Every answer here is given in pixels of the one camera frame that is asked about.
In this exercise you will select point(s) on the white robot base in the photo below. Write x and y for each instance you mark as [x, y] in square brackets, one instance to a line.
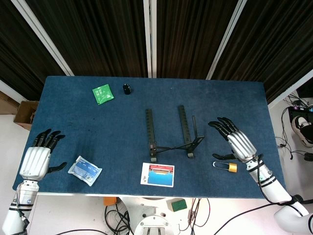
[151, 218]

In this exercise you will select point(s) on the blue felt table mat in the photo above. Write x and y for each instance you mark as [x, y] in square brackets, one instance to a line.
[122, 127]

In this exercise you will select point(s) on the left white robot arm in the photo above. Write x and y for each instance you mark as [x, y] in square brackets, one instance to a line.
[18, 206]

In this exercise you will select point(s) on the blue red picture card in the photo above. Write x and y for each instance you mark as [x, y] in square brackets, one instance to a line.
[158, 174]

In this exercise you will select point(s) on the black device with lights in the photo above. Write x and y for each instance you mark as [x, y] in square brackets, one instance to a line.
[299, 112]

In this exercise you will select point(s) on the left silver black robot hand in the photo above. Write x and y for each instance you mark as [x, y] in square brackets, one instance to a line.
[35, 157]

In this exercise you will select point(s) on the black folding stand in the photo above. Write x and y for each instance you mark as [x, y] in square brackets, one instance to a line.
[172, 134]

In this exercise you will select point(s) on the blue white wipes packet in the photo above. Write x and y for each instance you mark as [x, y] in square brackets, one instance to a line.
[84, 170]

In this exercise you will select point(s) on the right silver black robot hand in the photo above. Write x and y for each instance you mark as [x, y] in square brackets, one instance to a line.
[240, 144]

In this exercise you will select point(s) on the green wooden block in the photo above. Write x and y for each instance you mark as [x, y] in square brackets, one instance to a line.
[177, 205]

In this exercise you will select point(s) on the black white sneaker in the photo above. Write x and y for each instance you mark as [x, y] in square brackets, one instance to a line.
[303, 128]

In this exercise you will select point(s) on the brass padlock long shackle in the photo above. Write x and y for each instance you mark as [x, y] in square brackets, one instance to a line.
[230, 167]

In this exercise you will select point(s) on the orange box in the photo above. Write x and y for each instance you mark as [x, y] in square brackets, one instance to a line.
[109, 200]

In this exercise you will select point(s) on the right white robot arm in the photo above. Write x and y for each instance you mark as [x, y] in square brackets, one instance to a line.
[278, 198]

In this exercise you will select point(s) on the green sachet packet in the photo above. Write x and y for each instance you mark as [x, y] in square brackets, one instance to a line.
[103, 94]

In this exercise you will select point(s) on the brown cardboard box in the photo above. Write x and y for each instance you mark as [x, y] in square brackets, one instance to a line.
[25, 115]

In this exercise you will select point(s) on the small black cylinder bottle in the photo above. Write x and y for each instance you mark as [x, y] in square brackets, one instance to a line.
[126, 88]

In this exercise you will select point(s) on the white partition frame post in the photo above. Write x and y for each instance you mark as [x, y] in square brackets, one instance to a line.
[41, 36]
[226, 39]
[149, 38]

